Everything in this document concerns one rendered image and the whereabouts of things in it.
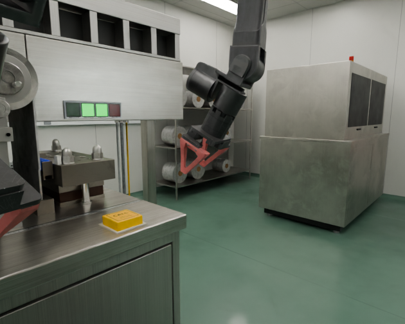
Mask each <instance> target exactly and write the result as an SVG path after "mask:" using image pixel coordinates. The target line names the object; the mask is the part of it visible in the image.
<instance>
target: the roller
mask: <svg viewBox="0 0 405 324"><path fill-rule="evenodd" d="M5 61H6V62H10V63H12V64H14V65H16V66H17V67H18V68H19V69H20V70H21V71H22V73H23V75H24V86H23V88H22V89H21V90H20V91H19V92H18V93H15V94H12V95H3V94H0V97H5V101H6V102H7V103H8V104H10V103H15V102H18V101H20V100H22V99H24V98H25V97H26V96H27V95H28V93H29V92H30V89H31V87H32V78H31V75H30V72H29V71H28V69H27V67H26V66H25V65H24V64H23V63H22V62H21V61H20V60H18V59H17V58H15V57H13V56H11V55H8V54H6V57H5Z"/></svg>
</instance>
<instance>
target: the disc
mask: <svg viewBox="0 0 405 324"><path fill-rule="evenodd" d="M6 54H8V55H11V56H13V57H15V58H17V59H18V60H20V61H21V62H22V63H23V64H24V65H25V66H26V67H27V69H28V71H29V72H30V75H31V89H30V92H29V93H28V95H27V96H26V97H25V98H24V99H22V100H20V101H18V102H15V103H9V106H10V110H15V109H20V108H22V107H24V106H26V105H28V104H29V103H30V102H31V101H32V100H33V99H34V98H35V95H36V94H37V90H38V85H39V83H38V78H37V74H36V71H35V69H34V67H33V66H32V64H31V63H30V62H29V61H28V59H27V58H25V57H24V56H23V55H21V54H20V53H19V52H17V51H15V50H13V49H10V48H8V49H7V52H6Z"/></svg>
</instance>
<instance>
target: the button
mask: <svg viewBox="0 0 405 324"><path fill-rule="evenodd" d="M102 219H103V224H104V225H106V226H108V227H110V228H112V229H114V230H116V231H121V230H124V229H127V228H131V227H133V226H137V225H139V224H143V216H142V215H140V214H138V213H135V212H133V211H130V210H122V211H117V212H114V213H110V214H107V215H103V216H102Z"/></svg>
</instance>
